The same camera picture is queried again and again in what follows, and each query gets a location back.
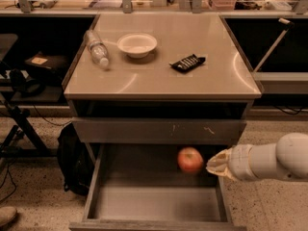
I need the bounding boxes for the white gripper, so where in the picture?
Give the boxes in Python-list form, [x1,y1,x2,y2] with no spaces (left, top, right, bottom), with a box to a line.
[206,144,256,181]

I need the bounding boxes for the red apple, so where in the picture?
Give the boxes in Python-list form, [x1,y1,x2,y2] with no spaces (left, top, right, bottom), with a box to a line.
[177,147,204,174]

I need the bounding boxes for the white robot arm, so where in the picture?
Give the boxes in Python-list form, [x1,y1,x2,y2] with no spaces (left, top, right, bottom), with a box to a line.
[206,133,308,182]

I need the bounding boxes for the open grey middle drawer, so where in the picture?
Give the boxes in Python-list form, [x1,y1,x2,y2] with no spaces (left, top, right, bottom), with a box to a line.
[69,144,246,231]

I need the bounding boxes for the grey drawer cabinet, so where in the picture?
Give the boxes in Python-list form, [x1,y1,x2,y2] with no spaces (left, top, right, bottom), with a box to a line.
[62,13,265,164]

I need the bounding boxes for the black snack bar wrapper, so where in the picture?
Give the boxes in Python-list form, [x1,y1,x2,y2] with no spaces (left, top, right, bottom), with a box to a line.
[170,54,206,73]

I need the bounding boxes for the black backpack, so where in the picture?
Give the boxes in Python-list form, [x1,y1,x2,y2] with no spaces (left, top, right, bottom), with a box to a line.
[57,123,94,195]

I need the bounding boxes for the white bowl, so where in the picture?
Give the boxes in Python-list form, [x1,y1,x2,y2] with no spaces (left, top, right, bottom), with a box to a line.
[116,33,157,59]

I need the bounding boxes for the grey stick with cap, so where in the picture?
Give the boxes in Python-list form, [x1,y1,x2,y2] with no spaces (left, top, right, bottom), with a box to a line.
[253,17,294,72]

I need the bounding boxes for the clear plastic water bottle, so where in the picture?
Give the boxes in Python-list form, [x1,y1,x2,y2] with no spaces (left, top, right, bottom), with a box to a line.
[84,30,110,70]

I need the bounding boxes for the black box with label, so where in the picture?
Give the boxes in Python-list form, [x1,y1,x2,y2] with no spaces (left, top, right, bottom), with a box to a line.
[24,52,70,79]

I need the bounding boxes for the black metal stand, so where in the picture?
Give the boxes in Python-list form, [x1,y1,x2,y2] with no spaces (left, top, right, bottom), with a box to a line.
[0,96,57,158]

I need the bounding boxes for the brown shoe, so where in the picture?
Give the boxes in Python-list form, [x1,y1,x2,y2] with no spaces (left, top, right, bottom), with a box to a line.
[0,206,17,227]

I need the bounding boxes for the black headphones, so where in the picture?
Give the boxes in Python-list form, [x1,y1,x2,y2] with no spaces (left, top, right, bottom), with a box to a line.
[9,68,45,97]

